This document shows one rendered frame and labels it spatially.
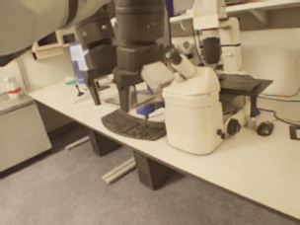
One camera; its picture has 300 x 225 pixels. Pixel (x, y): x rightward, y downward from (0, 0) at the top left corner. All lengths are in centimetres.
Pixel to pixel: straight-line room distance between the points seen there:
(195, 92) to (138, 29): 34
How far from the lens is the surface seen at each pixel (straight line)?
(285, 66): 131
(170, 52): 58
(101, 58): 47
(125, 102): 38
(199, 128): 66
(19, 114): 248
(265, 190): 62
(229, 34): 95
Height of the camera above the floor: 117
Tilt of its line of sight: 21 degrees down
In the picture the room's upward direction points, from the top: 9 degrees counter-clockwise
